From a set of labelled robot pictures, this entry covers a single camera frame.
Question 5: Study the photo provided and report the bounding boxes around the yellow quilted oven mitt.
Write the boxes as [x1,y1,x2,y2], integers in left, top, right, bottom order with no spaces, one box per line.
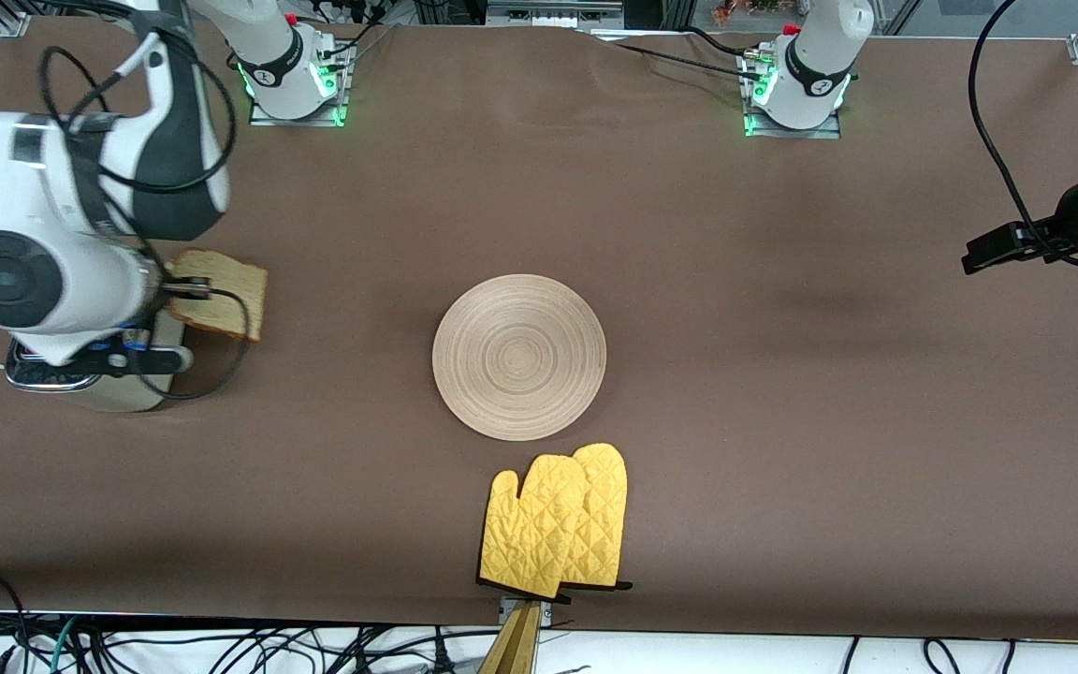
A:
[558,442,634,591]
[478,454,591,600]

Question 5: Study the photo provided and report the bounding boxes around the black base cable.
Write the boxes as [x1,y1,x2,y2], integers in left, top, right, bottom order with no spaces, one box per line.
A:
[586,26,765,81]

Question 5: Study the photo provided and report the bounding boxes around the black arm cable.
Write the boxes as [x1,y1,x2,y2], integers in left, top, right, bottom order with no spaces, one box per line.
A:
[967,0,1078,274]
[38,23,252,402]

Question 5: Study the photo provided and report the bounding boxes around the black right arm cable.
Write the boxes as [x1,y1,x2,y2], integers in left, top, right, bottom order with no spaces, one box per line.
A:
[38,23,252,402]

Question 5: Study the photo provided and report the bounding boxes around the brown table mat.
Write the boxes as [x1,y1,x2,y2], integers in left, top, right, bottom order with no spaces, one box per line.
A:
[0,17,1078,642]

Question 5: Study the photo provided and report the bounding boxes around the white chrome two-slot toaster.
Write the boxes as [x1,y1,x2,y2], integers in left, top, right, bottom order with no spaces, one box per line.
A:
[4,314,186,413]

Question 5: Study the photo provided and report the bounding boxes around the round pale wooden plate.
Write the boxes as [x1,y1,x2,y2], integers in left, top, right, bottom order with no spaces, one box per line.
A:
[432,273,608,442]

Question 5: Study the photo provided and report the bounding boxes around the teal cable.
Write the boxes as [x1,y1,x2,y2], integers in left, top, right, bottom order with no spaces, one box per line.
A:
[51,616,80,674]

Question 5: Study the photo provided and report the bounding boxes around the small metal bracket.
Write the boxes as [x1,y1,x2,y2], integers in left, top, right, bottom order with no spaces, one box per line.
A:
[499,595,554,626]

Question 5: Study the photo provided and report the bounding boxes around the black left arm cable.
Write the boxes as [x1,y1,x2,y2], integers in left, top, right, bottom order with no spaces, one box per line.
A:
[967,0,1078,274]

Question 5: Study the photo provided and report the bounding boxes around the wooden post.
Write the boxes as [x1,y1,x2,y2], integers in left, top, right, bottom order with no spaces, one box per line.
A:
[478,601,542,674]

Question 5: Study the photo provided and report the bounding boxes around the slice of brown-crust bread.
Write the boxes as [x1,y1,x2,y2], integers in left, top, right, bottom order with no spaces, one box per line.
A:
[165,248,270,343]

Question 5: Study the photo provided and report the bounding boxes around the tangled black cables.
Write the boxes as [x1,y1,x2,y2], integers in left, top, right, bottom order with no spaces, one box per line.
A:
[0,566,470,674]

